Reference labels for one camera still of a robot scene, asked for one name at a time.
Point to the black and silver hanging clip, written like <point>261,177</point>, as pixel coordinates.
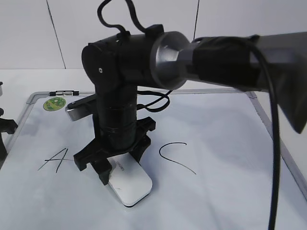
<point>64,93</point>

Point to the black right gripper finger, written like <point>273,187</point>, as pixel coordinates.
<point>140,148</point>
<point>103,169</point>

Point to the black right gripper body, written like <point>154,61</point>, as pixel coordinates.
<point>99,148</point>

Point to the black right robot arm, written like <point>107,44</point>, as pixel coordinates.
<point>166,60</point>

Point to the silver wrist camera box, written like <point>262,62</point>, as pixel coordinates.
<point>82,108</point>

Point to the white whiteboard eraser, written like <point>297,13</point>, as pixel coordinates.
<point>128,179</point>

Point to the round green magnet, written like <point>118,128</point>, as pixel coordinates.
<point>54,104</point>

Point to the white whiteboard with aluminium frame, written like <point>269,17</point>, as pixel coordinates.
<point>210,161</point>

